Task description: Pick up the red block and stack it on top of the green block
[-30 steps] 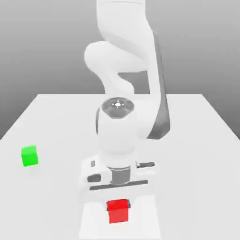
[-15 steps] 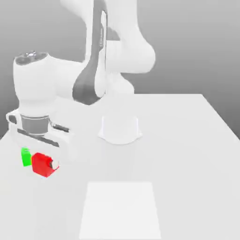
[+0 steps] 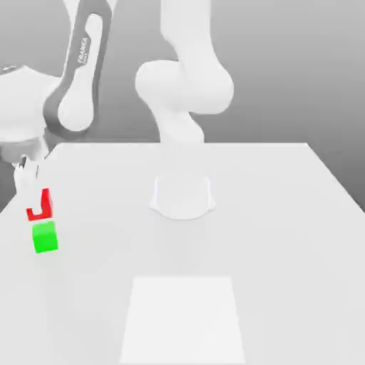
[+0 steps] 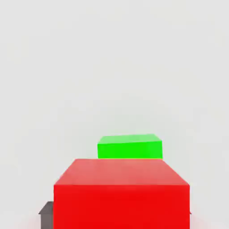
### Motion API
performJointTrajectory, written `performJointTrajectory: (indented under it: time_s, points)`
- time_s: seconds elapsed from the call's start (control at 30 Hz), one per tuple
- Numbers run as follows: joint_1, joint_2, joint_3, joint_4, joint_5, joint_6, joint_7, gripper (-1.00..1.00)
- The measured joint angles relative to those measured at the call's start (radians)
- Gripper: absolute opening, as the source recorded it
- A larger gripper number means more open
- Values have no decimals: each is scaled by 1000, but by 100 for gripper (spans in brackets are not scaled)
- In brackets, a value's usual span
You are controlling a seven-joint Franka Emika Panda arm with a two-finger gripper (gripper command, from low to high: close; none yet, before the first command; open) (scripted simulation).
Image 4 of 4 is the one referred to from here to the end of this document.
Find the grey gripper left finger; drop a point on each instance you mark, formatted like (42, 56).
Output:
(47, 214)

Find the small red cube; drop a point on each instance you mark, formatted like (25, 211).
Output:
(121, 200)

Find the small green cube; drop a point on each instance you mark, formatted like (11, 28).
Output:
(129, 148)

